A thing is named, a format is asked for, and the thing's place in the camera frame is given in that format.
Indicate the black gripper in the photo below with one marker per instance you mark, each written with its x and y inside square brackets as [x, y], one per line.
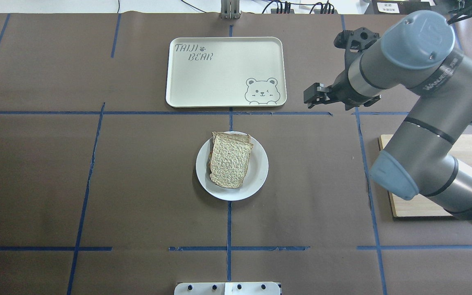
[349, 97]

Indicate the wooden cutting board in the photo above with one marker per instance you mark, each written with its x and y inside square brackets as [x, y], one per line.
[420, 206]

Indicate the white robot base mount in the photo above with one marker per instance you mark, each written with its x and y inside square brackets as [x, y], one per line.
[228, 288]

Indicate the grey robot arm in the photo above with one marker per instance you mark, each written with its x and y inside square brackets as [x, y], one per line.
[419, 53]

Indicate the bread slice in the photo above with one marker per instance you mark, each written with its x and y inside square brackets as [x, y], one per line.
[229, 159]

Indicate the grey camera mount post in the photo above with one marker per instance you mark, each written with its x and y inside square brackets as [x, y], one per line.
[230, 9]

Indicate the cream bear tray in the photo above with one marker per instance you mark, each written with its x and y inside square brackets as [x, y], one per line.
[226, 72]

